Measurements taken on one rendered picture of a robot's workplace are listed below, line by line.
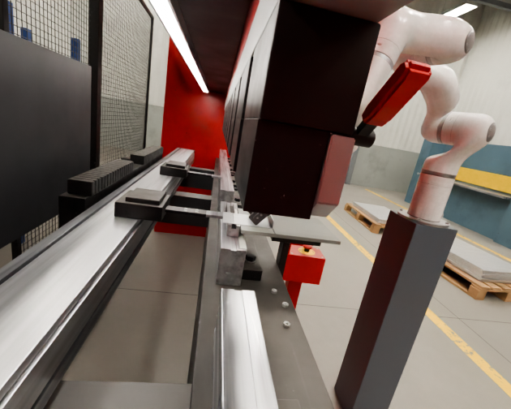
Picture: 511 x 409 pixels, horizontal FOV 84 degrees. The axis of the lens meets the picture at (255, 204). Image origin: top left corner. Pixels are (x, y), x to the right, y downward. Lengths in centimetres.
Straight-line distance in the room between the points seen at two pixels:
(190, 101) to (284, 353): 258
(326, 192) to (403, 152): 979
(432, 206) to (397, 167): 877
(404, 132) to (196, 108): 791
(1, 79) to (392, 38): 86
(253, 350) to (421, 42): 83
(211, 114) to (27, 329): 261
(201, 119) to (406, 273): 224
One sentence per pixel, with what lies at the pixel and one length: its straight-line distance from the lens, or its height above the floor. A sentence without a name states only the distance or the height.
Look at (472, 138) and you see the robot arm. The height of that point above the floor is 133.
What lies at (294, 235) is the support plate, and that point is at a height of 100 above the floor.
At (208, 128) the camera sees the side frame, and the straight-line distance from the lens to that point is 289.
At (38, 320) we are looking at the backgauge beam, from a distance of 45.
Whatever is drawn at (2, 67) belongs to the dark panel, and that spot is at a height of 127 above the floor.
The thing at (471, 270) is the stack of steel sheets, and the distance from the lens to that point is 375.
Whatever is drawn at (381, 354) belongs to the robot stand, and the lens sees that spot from 149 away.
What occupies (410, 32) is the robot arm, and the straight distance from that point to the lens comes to 91.
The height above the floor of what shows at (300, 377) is 88.
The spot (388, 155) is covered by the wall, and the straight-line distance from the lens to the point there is 979.
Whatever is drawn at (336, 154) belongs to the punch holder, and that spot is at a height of 124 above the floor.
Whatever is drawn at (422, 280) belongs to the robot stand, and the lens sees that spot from 135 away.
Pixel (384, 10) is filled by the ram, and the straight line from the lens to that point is 25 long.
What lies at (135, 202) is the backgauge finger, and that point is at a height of 102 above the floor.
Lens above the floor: 125
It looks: 15 degrees down
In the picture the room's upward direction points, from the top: 10 degrees clockwise
